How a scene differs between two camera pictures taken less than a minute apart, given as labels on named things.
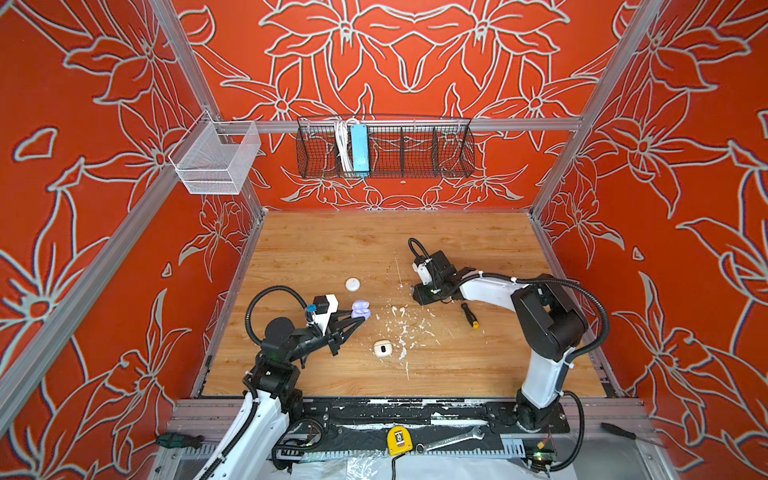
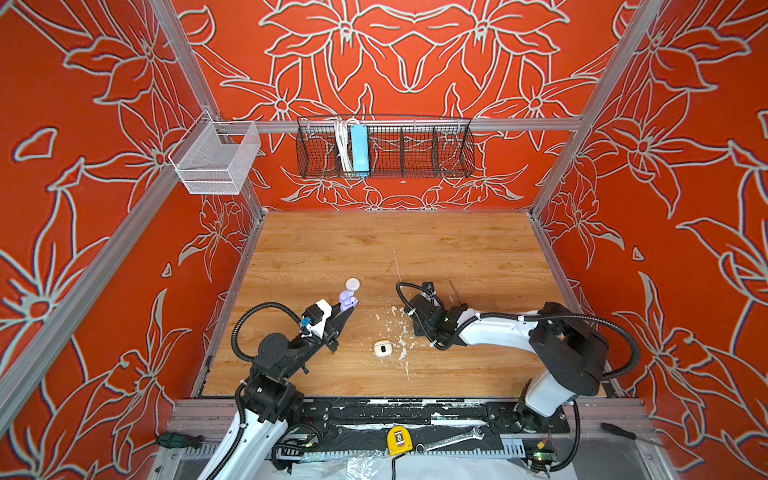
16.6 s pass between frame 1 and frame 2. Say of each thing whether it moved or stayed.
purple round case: moved
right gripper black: moved
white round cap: stayed
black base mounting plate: stayed
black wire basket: stayed
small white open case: stayed
